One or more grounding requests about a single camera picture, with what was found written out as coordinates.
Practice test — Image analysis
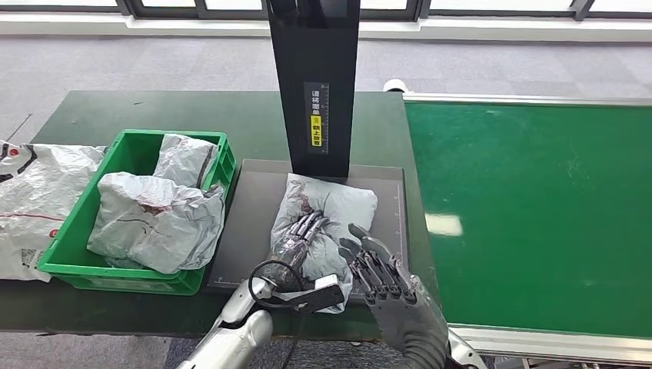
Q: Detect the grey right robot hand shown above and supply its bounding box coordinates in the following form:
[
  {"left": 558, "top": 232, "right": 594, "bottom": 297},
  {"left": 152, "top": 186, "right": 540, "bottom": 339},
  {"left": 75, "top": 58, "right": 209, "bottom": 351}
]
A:
[{"left": 338, "top": 223, "right": 451, "bottom": 369}]

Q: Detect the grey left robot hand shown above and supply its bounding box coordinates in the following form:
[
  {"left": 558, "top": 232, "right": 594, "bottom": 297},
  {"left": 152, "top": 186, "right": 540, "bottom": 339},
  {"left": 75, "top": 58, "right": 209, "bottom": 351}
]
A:
[{"left": 264, "top": 209, "right": 332, "bottom": 291}]

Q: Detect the grey parcel bag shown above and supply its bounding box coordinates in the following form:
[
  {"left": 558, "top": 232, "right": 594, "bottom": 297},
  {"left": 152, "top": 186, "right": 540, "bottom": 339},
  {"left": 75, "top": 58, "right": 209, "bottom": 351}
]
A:
[
  {"left": 86, "top": 171, "right": 226, "bottom": 275},
  {"left": 152, "top": 134, "right": 219, "bottom": 191},
  {"left": 268, "top": 173, "right": 379, "bottom": 314}
]

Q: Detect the black scanner machine with column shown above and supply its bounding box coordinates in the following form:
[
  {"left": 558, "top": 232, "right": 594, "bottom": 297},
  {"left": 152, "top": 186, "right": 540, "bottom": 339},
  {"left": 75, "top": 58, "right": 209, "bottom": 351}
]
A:
[{"left": 206, "top": 0, "right": 410, "bottom": 301}]

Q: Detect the green conveyor belt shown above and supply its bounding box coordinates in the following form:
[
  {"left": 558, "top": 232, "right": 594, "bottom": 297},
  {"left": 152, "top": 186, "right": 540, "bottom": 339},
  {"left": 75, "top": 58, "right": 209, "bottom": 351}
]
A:
[{"left": 404, "top": 101, "right": 652, "bottom": 338}]

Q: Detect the black yellow label sticker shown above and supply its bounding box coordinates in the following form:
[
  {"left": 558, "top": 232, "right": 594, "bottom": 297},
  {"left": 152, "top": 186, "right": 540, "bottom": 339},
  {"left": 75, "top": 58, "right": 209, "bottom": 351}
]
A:
[{"left": 304, "top": 82, "right": 330, "bottom": 155}]

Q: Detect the green plastic crate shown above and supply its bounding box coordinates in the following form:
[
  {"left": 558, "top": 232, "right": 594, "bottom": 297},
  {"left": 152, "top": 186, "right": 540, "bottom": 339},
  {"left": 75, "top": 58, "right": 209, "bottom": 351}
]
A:
[{"left": 37, "top": 129, "right": 237, "bottom": 297}]

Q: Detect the large white printed plastic bag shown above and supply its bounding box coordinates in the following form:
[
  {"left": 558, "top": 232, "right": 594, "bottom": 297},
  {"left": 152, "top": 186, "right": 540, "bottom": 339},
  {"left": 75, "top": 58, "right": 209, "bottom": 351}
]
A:
[{"left": 0, "top": 141, "right": 107, "bottom": 283}]

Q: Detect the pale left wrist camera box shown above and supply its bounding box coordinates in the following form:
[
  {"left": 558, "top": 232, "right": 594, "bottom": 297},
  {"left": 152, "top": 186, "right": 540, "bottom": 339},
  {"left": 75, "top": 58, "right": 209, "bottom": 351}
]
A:
[{"left": 290, "top": 274, "right": 346, "bottom": 314}]

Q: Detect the dark window frame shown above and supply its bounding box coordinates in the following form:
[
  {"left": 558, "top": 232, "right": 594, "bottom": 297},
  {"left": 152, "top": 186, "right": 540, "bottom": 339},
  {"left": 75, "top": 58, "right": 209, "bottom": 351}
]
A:
[{"left": 0, "top": 0, "right": 652, "bottom": 22}]

